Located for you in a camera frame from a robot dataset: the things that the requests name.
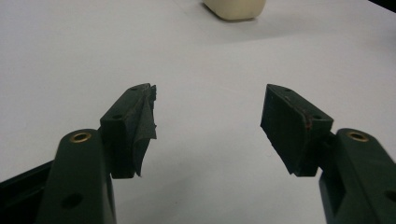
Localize white table sheet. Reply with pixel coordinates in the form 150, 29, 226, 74
0, 0, 396, 224

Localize beige square cup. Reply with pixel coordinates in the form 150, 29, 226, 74
203, 0, 268, 22

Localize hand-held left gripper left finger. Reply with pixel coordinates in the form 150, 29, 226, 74
99, 82, 158, 180

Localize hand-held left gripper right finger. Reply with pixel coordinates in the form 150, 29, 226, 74
260, 82, 335, 178

